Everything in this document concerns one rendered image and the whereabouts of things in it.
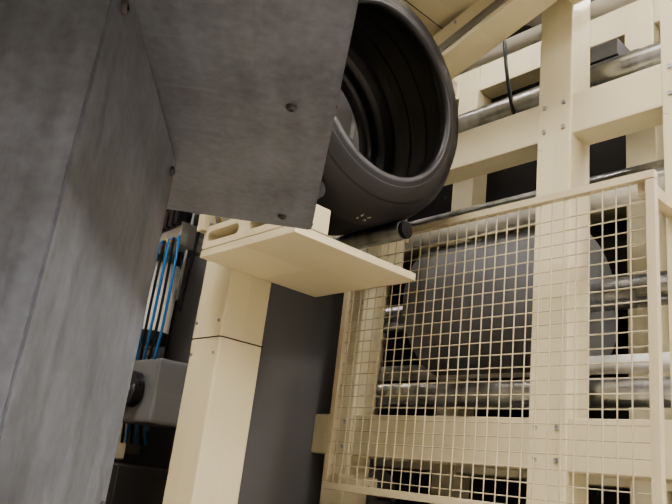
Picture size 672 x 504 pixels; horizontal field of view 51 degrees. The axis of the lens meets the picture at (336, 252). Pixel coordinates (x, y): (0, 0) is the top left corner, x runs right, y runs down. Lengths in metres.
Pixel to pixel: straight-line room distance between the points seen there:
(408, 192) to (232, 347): 0.57
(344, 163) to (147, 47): 1.06
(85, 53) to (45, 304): 0.13
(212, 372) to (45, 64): 1.39
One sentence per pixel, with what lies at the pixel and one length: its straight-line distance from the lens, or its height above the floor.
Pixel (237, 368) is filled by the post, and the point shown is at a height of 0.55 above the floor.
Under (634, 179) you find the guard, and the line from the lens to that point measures 1.59.
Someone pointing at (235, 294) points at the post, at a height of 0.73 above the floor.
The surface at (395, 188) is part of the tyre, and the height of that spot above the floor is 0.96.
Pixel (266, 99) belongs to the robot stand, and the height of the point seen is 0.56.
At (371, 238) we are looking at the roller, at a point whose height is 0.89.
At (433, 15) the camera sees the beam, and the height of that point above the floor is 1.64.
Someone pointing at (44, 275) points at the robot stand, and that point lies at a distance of 0.35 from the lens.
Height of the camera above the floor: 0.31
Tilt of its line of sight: 18 degrees up
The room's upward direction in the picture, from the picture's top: 7 degrees clockwise
